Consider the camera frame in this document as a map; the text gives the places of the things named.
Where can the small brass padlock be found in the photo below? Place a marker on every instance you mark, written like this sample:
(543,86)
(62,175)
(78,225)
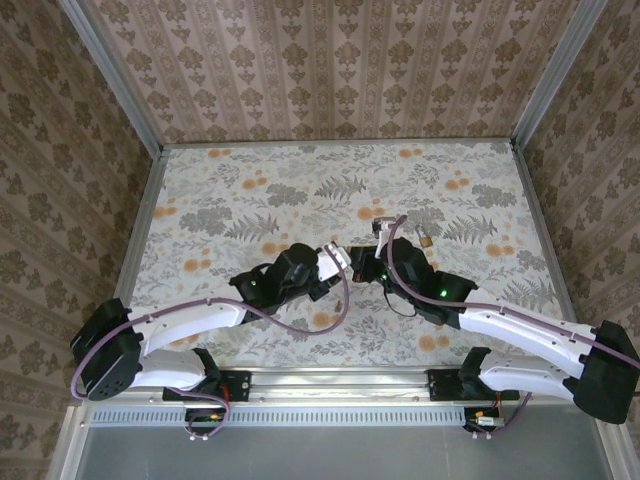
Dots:
(426,242)

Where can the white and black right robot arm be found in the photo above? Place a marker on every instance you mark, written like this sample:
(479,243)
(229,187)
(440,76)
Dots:
(525,330)

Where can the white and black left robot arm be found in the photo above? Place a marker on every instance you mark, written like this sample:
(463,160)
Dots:
(190,320)

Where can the floral table cover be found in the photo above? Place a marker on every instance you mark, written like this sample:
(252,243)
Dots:
(300,175)

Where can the grey metal panel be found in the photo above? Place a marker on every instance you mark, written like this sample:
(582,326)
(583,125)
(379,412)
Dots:
(325,455)

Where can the aluminium mounting rail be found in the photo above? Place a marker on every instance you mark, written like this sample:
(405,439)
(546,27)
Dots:
(325,380)

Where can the aluminium table end rail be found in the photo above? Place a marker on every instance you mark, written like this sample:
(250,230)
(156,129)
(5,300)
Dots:
(325,144)

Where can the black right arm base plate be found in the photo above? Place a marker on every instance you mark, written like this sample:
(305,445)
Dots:
(440,385)

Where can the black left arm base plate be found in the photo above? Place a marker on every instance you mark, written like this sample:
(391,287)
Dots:
(240,385)

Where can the aluminium table side rail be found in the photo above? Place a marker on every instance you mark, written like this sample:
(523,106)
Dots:
(550,260)
(132,260)

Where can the aluminium frame post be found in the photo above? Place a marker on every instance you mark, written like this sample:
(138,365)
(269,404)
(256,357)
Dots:
(116,75)
(555,75)

